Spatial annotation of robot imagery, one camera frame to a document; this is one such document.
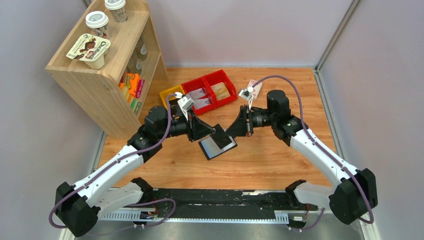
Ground yellow plastic bin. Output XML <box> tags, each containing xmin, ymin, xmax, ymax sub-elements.
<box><xmin>159</xmin><ymin>84</ymin><xmax>186</xmax><ymax>107</ymax></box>

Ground red plastic bin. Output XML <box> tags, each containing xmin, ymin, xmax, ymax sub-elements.
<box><xmin>203</xmin><ymin>69</ymin><xmax>238</xmax><ymax>108</ymax></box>
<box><xmin>181</xmin><ymin>77</ymin><xmax>218</xmax><ymax>115</ymax></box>

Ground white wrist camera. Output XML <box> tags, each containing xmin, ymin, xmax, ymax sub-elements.
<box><xmin>238</xmin><ymin>86</ymin><xmax>254</xmax><ymax>110</ymax></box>
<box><xmin>175</xmin><ymin>92</ymin><xmax>195</xmax><ymax>120</ymax></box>

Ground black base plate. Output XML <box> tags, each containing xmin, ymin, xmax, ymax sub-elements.
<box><xmin>139</xmin><ymin>188</ymin><xmax>318</xmax><ymax>220</ymax></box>

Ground white lidded cup near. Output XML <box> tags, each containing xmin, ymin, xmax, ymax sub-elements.
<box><xmin>85</xmin><ymin>11</ymin><xmax>109</xmax><ymax>39</ymax></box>

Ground white pink card box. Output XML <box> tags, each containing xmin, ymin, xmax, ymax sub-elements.
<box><xmin>247</xmin><ymin>79</ymin><xmax>263</xmax><ymax>100</ymax></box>

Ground red plastic bin right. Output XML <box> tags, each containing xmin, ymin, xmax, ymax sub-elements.
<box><xmin>203</xmin><ymin>69</ymin><xmax>238</xmax><ymax>108</ymax></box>

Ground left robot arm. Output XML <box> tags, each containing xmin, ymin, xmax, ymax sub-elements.
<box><xmin>48</xmin><ymin>106</ymin><xmax>216</xmax><ymax>237</ymax></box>

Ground tan card in bin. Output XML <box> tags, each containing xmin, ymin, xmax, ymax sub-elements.
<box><xmin>210</xmin><ymin>82</ymin><xmax>228</xmax><ymax>95</ymax></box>

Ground glass bottle on shelf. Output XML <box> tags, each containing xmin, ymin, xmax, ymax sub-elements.
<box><xmin>134</xmin><ymin>38</ymin><xmax>148</xmax><ymax>61</ymax></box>

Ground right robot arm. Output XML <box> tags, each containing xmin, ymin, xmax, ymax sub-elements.
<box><xmin>225</xmin><ymin>90</ymin><xmax>378</xmax><ymax>225</ymax></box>

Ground red plastic bin middle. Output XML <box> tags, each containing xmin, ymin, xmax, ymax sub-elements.
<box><xmin>181</xmin><ymin>77</ymin><xmax>218</xmax><ymax>115</ymax></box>

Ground gold credit card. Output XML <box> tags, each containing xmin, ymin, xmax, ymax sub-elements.
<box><xmin>216</xmin><ymin>91</ymin><xmax>231</xmax><ymax>101</ymax></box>

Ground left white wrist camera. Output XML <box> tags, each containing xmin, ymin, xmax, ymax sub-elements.
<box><xmin>175</xmin><ymin>92</ymin><xmax>195</xmax><ymax>120</ymax></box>

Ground white cards in bin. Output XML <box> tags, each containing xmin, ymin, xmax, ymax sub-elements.
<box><xmin>188</xmin><ymin>88</ymin><xmax>212</xmax><ymax>110</ymax></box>

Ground Chobani yogurt cup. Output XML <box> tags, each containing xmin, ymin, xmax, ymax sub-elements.
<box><xmin>66</xmin><ymin>33</ymin><xmax>111</xmax><ymax>70</ymax></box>

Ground white lidded cup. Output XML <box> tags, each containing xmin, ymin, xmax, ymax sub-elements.
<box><xmin>104</xmin><ymin>0</ymin><xmax>128</xmax><ymax>23</ymax></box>
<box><xmin>85</xmin><ymin>11</ymin><xmax>109</xmax><ymax>39</ymax></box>

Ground white lidded cup far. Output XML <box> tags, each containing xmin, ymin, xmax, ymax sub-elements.
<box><xmin>104</xmin><ymin>0</ymin><xmax>128</xmax><ymax>23</ymax></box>

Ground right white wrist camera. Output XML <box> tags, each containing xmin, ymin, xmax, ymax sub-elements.
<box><xmin>238</xmin><ymin>86</ymin><xmax>254</xmax><ymax>110</ymax></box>

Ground wooden shelf unit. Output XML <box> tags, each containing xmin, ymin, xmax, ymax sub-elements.
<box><xmin>45</xmin><ymin>0</ymin><xmax>168</xmax><ymax>139</ymax></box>

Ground orange snack box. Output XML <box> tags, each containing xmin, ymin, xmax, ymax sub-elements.
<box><xmin>118</xmin><ymin>73</ymin><xmax>145</xmax><ymax>98</ymax></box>

